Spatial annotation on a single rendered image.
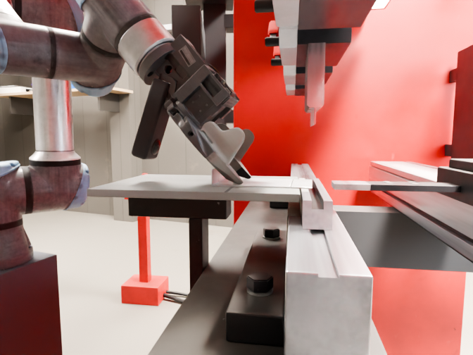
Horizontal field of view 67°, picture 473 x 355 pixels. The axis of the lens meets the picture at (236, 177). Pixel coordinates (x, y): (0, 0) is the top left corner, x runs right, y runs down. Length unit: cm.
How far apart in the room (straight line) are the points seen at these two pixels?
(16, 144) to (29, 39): 582
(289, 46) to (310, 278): 30
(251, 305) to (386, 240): 65
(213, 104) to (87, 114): 487
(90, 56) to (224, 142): 26
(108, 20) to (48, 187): 51
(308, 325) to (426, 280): 126
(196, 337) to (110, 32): 41
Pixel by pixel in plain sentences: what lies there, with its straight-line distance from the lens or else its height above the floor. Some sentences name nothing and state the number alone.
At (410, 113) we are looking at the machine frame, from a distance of 141.
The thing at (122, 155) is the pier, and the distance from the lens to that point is 466.
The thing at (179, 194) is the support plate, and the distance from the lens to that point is 43.
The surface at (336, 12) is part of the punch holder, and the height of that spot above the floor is 117.
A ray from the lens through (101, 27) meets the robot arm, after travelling 57.
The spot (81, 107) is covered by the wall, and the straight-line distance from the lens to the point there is 541.
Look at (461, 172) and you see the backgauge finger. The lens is 51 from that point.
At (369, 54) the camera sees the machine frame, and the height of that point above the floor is 135.
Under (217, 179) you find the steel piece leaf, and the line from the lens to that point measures 49.
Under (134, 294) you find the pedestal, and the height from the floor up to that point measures 7.
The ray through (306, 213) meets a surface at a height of 99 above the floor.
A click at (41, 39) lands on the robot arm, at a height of 120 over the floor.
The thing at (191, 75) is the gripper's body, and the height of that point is 115.
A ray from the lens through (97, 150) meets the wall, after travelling 522.
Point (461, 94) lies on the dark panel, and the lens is 136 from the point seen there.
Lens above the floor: 106
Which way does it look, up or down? 6 degrees down
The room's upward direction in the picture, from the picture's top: straight up
